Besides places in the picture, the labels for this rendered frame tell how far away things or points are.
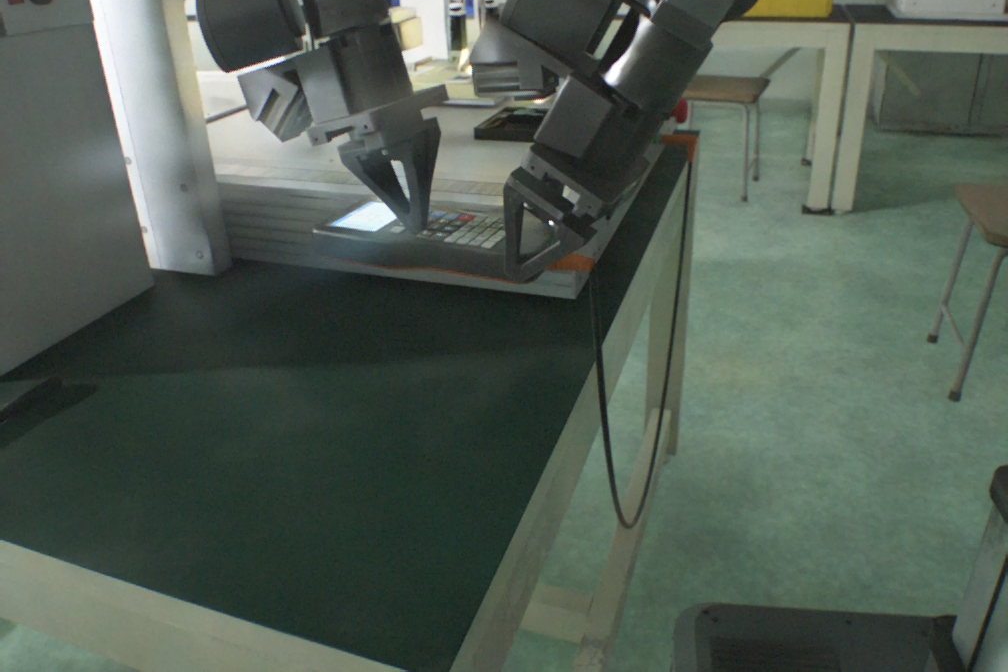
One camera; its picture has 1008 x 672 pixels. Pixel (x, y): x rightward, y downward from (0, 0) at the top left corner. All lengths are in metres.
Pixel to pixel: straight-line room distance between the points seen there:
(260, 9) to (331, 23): 0.05
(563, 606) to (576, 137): 0.91
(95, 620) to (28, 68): 0.49
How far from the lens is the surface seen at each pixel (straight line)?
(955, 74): 4.74
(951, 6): 3.47
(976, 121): 4.81
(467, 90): 1.20
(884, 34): 3.23
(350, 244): 0.61
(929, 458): 1.98
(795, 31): 3.21
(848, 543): 1.70
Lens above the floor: 1.11
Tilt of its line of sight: 24 degrees down
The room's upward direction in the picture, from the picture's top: 2 degrees counter-clockwise
